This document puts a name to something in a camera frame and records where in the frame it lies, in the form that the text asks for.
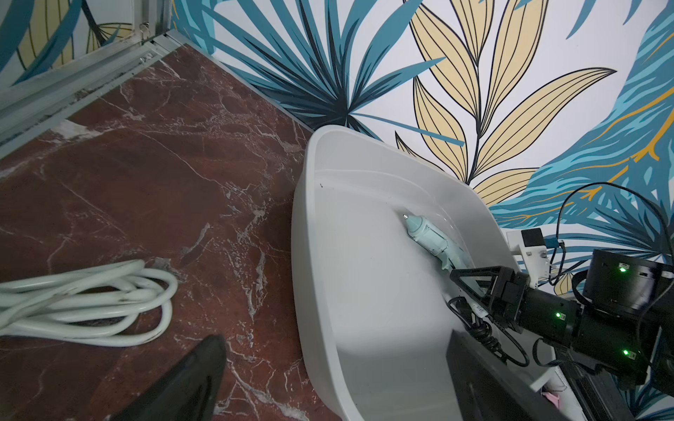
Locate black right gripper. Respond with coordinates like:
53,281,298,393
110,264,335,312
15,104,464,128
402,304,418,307
449,266,579,347

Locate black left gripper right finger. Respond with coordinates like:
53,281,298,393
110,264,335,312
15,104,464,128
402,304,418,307
446,332,565,421

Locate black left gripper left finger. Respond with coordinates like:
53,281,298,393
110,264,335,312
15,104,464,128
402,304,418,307
112,335,227,421

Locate mint green glue gun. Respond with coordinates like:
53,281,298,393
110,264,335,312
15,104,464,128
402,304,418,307
403,214,474,272

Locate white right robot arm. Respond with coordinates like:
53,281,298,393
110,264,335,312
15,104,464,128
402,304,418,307
448,250,673,395

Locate grey plastic storage box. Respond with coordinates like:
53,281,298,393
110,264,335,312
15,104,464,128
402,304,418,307
290,125,572,421

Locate coiled white cable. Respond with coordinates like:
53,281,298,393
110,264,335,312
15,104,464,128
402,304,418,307
0,259,180,348

